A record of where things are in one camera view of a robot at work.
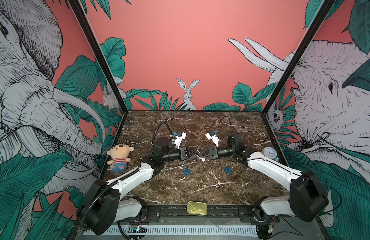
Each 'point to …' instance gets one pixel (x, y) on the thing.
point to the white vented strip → (181, 230)
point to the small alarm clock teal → (270, 152)
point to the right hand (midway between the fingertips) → (200, 155)
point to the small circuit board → (136, 229)
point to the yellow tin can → (197, 208)
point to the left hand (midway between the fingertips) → (198, 152)
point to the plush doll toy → (119, 153)
